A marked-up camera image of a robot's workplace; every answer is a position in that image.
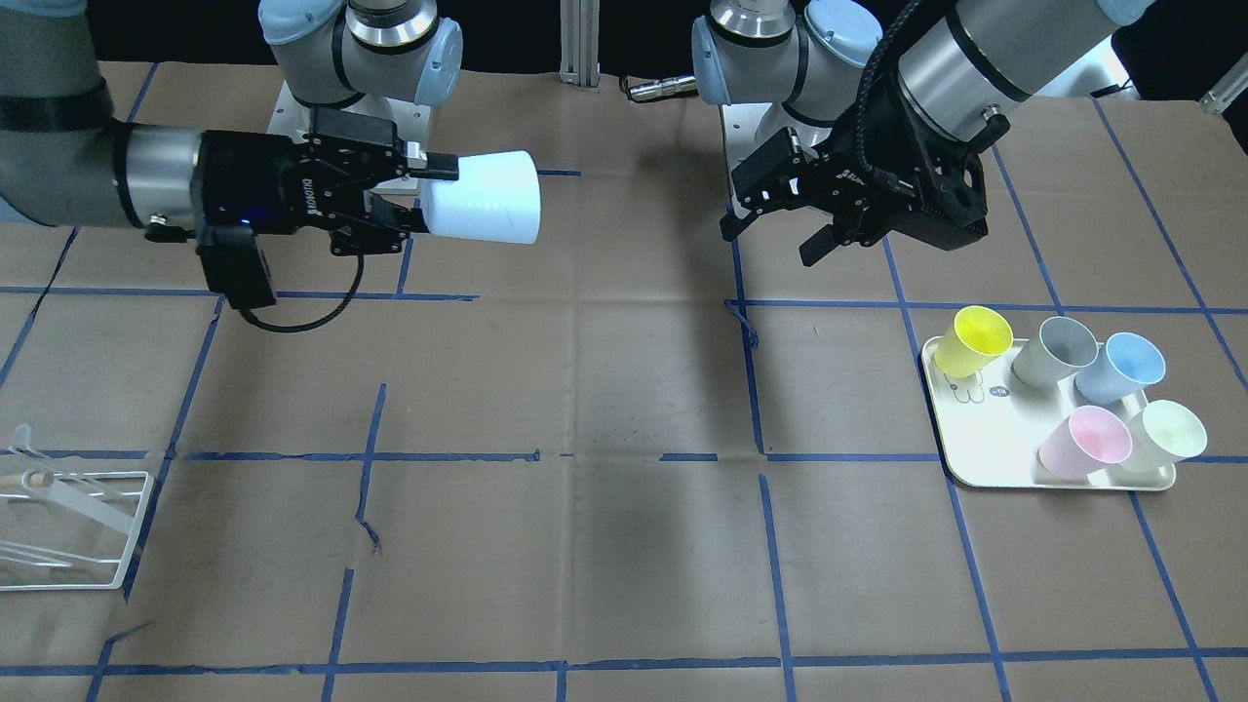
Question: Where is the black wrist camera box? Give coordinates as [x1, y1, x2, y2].
[196, 225, 276, 311]

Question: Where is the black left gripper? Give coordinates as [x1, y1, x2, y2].
[721, 97, 987, 267]

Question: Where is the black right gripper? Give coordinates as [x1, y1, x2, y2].
[198, 117, 461, 256]

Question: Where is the white wire cup rack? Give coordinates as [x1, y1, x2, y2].
[1, 425, 155, 592]

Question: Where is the white plastic cup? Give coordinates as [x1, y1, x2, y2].
[419, 150, 542, 245]

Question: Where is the blue plastic cup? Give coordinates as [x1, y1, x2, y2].
[1075, 331, 1167, 406]

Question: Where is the cream plastic tray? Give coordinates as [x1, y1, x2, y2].
[921, 336, 1177, 490]

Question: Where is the grey plastic cup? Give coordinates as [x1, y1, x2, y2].
[1011, 316, 1098, 388]

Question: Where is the pale green plastic cup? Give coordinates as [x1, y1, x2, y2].
[1119, 400, 1208, 473]

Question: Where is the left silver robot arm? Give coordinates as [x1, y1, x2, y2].
[691, 1, 1149, 266]

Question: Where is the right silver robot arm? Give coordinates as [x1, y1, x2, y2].
[2, 1, 464, 244]

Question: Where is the pink plastic cup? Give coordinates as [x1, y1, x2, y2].
[1037, 406, 1134, 481]

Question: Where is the yellow plastic cup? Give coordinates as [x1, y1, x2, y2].
[934, 305, 1015, 378]

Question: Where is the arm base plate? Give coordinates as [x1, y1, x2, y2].
[267, 84, 434, 147]
[718, 102, 827, 200]

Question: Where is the aluminium frame post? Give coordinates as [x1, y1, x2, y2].
[558, 0, 602, 92]

